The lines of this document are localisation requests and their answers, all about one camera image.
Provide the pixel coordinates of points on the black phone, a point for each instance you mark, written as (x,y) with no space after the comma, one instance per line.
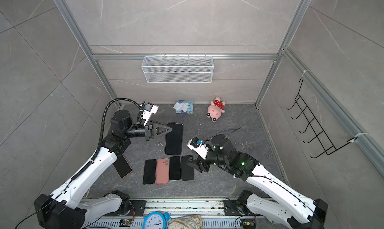
(175,168)
(174,139)

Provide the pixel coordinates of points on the black phone case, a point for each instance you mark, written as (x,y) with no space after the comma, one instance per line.
(187,172)

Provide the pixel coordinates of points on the white wire wall basket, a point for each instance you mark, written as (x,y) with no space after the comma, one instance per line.
(178,69)

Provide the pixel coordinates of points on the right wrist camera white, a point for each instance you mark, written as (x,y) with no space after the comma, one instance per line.
(199,147)

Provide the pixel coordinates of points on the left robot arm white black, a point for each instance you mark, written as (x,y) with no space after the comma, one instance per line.
(64,208)

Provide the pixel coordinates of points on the black wire hook rack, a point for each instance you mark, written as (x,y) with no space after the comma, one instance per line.
(315,126)

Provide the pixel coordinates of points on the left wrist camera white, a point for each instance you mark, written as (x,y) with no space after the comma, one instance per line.
(146,111)

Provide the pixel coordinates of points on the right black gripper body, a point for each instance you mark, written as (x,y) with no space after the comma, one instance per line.
(204,163)

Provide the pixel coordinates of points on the woven basket object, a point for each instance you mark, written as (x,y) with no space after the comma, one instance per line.
(187,222)

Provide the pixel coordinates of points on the blue alarm clock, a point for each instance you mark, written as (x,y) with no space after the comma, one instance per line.
(157,220)

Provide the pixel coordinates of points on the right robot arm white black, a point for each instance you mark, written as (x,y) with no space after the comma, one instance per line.
(286,207)

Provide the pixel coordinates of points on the small phone pink case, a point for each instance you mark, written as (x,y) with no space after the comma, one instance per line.
(122,166)

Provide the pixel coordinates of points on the blue tissue packet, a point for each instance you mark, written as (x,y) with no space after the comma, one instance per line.
(184,107)

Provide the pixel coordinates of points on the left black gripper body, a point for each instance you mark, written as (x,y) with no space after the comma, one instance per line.
(148,133)

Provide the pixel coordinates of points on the pink pig plush toy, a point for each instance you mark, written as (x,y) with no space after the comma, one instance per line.
(215,109)

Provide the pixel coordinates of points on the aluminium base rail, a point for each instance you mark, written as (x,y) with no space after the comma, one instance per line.
(216,213)

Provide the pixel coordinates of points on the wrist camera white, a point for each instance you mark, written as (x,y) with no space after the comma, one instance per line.
(199,147)
(146,111)

